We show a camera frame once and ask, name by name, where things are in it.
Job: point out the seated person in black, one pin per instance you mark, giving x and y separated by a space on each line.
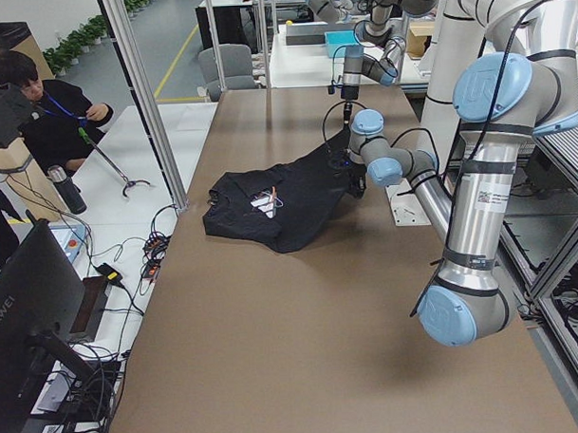
54 138

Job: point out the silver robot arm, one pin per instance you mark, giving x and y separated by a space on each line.
377 46
506 72

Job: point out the cardboard box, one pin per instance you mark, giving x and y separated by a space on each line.
419 38

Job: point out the blue plastic bin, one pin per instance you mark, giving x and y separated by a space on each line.
343 43

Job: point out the metal reacher grabber tool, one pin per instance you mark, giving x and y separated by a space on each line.
128 183

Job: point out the emergency stop pendant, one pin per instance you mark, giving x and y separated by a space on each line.
71 238

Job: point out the black power adapter brick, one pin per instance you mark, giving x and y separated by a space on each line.
109 272

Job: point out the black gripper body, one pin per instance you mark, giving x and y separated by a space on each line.
355 170
347 93

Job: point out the black graphic t-shirt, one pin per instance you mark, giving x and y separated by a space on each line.
286 206

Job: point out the black huawei monitor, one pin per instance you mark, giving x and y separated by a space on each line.
40 295

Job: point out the aluminium frame post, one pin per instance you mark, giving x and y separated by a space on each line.
119 29

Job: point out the black thermos bottle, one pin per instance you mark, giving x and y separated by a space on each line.
67 190

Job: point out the grey office chair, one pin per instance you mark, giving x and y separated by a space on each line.
237 68

